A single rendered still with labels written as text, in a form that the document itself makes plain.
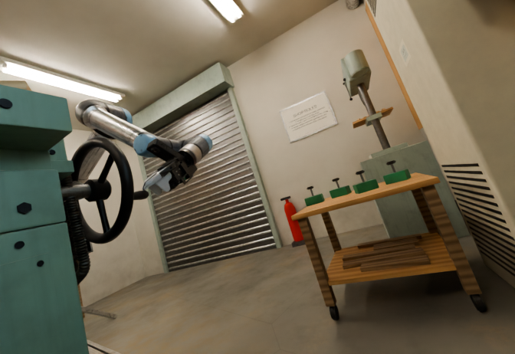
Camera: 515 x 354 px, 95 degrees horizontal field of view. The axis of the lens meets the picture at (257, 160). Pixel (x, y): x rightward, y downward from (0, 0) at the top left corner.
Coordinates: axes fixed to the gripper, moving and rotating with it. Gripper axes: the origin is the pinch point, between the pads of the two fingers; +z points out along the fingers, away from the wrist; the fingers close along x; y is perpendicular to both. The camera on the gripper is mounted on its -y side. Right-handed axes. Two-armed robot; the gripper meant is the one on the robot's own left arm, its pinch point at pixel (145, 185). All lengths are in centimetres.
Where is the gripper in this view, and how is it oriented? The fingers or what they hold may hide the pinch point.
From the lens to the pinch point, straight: 71.9
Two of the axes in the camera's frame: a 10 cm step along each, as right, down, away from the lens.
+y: 4.9, 8.2, 2.9
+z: -2.5, 4.5, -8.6
